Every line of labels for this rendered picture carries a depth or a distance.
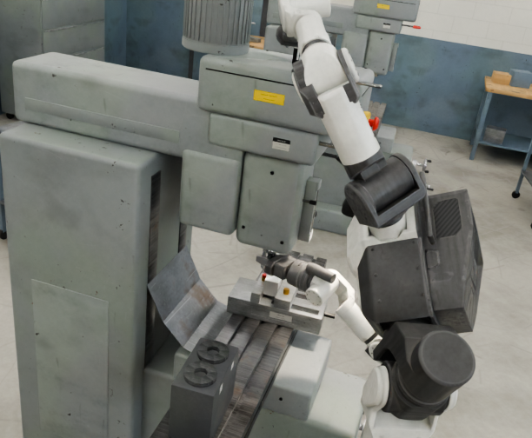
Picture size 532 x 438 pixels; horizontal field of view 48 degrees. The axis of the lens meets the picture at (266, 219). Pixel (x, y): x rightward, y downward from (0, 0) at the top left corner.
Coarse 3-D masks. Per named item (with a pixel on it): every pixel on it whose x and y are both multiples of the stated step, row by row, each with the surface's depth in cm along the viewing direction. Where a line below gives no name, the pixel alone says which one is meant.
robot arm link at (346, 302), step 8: (336, 272) 191; (344, 280) 191; (344, 288) 191; (352, 288) 191; (344, 296) 192; (352, 296) 189; (344, 304) 187; (352, 304) 188; (336, 312) 189; (344, 312) 187
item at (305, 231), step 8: (312, 184) 186; (320, 184) 188; (312, 192) 187; (304, 208) 190; (312, 208) 189; (304, 216) 191; (312, 216) 190; (304, 224) 192; (312, 224) 193; (304, 232) 193; (312, 232) 196; (304, 240) 194
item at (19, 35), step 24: (0, 0) 606; (24, 0) 598; (48, 0) 603; (72, 0) 641; (96, 0) 684; (0, 24) 617; (24, 24) 608; (48, 24) 612; (72, 24) 653; (96, 24) 695; (0, 48) 628; (24, 48) 619; (48, 48) 621; (72, 48) 661; (96, 48) 706; (0, 72) 640
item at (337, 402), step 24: (168, 360) 224; (144, 384) 222; (168, 384) 218; (336, 384) 223; (360, 384) 225; (144, 408) 227; (168, 408) 223; (264, 408) 209; (312, 408) 210; (336, 408) 212; (360, 408) 214; (144, 432) 232; (264, 432) 213; (288, 432) 209; (312, 432) 206; (336, 432) 203
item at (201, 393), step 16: (192, 352) 170; (208, 352) 171; (224, 352) 170; (192, 368) 162; (208, 368) 163; (224, 368) 166; (176, 384) 158; (192, 384) 158; (208, 384) 158; (224, 384) 166; (176, 400) 159; (192, 400) 158; (208, 400) 156; (224, 400) 171; (176, 416) 162; (192, 416) 160; (208, 416) 159; (176, 432) 164; (192, 432) 163; (208, 432) 161
